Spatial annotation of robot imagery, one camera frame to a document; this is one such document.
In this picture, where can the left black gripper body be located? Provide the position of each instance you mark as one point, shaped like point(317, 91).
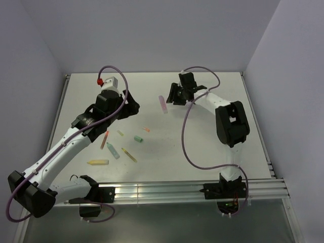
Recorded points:
point(128, 109)

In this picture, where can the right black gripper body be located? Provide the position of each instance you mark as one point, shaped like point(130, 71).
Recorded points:
point(180, 98)

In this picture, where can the orange thin pen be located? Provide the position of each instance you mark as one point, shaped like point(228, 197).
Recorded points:
point(104, 140)

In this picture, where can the green highlighter pen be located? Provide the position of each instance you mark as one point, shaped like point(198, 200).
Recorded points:
point(113, 151)

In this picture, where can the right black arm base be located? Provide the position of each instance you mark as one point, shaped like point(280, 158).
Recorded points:
point(232, 191)

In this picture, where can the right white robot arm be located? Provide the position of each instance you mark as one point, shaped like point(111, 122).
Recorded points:
point(232, 127)

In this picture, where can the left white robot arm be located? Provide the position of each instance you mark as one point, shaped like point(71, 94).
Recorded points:
point(84, 130)

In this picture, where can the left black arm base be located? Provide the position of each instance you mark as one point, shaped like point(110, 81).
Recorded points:
point(98, 199)

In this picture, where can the green pen cap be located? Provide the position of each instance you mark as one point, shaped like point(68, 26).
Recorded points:
point(138, 139)

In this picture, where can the yellow highlighter pen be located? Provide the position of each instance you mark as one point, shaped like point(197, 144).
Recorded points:
point(98, 162)

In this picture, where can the yellow thin pen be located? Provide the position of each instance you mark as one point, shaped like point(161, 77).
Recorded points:
point(129, 155)

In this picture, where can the aluminium front rail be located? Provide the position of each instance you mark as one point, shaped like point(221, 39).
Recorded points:
point(146, 193)

